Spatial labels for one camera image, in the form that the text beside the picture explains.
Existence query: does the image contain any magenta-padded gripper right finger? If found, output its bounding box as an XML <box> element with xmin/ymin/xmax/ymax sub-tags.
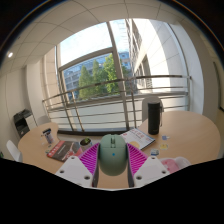
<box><xmin>125</xmin><ymin>142</ymin><xmax>171</xmax><ymax>188</ymax></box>

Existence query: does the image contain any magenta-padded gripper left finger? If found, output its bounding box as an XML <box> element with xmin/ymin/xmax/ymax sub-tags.
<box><xmin>54</xmin><ymin>142</ymin><xmax>101</xmax><ymax>188</ymax></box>

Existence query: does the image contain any mint green computer mouse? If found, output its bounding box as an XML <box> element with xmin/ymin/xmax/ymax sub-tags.
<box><xmin>98</xmin><ymin>133</ymin><xmax>128</xmax><ymax>177</ymax></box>

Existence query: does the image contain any white pink-printed mouse pad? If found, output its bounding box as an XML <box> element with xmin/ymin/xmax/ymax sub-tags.
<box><xmin>159</xmin><ymin>156</ymin><xmax>192</xmax><ymax>174</ymax></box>

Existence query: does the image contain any red magazine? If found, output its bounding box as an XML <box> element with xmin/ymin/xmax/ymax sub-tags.
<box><xmin>46</xmin><ymin>139</ymin><xmax>84</xmax><ymax>163</ymax></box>

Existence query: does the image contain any white red-printed plant mug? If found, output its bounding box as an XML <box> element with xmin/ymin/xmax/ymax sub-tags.
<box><xmin>79</xmin><ymin>137</ymin><xmax>94</xmax><ymax>152</ymax></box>

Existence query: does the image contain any light blue picture book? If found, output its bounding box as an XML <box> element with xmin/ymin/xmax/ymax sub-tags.
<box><xmin>119</xmin><ymin>127</ymin><xmax>156</xmax><ymax>151</ymax></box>

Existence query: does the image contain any small white blue cup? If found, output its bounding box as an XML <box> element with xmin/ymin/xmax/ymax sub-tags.
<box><xmin>41</xmin><ymin>128</ymin><xmax>54</xmax><ymax>145</ymax></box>

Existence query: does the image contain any black drink bottle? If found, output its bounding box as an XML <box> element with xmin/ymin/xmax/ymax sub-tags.
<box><xmin>147</xmin><ymin>101</ymin><xmax>164</xmax><ymax>136</ymax></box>

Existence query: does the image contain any black printer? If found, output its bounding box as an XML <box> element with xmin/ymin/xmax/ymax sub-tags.
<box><xmin>13</xmin><ymin>108</ymin><xmax>36</xmax><ymax>139</ymax></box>

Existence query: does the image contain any metal window railing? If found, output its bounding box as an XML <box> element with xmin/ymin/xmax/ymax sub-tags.
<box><xmin>41</xmin><ymin>74</ymin><xmax>193</xmax><ymax>133</ymax></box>

